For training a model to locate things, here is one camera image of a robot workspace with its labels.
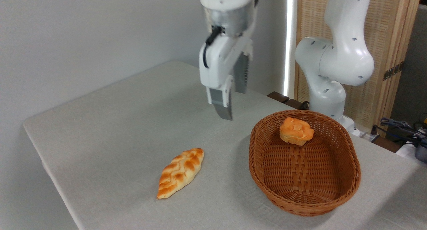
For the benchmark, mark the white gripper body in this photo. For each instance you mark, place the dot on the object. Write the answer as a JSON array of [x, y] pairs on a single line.
[[220, 63]]

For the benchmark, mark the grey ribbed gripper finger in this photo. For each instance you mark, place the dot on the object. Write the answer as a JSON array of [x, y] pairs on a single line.
[[223, 103], [242, 75]]

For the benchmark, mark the round orange bread bun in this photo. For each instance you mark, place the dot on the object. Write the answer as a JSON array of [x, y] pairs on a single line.
[[296, 131]]

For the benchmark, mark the long braided bread loaf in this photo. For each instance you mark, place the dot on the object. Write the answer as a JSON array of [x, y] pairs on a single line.
[[180, 172]]

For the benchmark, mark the brown oval wicker basket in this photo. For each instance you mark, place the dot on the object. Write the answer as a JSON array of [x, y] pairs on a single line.
[[300, 176]]

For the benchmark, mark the dark brown wooden furniture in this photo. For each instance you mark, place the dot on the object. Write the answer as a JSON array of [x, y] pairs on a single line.
[[278, 96]]

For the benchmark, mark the grey tablecloth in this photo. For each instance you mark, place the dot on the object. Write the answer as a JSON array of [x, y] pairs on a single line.
[[133, 103]]

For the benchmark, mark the dark metal screen hinge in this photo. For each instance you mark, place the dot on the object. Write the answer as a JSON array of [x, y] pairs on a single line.
[[393, 70]]

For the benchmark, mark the grey box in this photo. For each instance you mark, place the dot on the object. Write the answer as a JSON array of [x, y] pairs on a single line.
[[422, 154]]

